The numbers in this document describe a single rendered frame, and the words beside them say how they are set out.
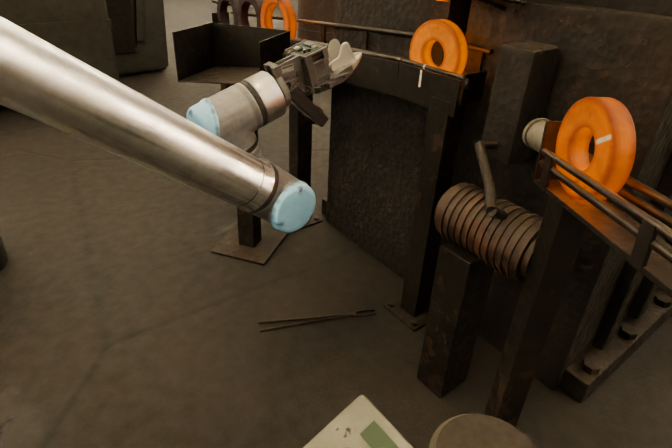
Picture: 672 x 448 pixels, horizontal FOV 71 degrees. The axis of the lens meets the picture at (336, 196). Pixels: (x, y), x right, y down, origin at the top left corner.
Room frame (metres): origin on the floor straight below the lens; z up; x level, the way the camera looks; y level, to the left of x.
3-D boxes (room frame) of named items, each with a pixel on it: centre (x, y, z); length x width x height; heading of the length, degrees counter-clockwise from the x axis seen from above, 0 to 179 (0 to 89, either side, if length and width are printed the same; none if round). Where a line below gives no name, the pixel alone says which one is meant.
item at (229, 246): (1.39, 0.32, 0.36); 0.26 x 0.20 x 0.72; 74
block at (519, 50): (0.97, -0.37, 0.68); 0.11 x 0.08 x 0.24; 129
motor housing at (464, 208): (0.80, -0.32, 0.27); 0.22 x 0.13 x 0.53; 39
